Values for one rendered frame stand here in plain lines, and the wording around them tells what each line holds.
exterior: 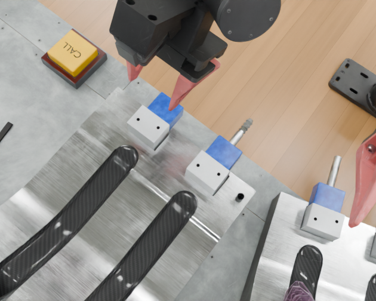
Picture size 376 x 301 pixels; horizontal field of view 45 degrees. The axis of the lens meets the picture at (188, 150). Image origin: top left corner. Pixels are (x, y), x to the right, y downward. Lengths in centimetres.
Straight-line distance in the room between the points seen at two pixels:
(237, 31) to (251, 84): 42
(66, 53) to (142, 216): 32
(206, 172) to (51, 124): 30
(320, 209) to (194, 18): 35
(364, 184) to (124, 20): 24
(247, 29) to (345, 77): 48
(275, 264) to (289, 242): 4
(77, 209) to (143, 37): 32
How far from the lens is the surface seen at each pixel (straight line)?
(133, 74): 57
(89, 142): 67
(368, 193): 35
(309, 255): 70
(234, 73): 83
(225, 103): 80
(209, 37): 52
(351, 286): 71
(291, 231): 69
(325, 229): 68
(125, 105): 69
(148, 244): 64
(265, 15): 42
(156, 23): 40
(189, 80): 49
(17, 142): 79
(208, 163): 63
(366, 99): 87
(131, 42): 42
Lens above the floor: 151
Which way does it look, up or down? 70 degrees down
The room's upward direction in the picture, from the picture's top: 12 degrees clockwise
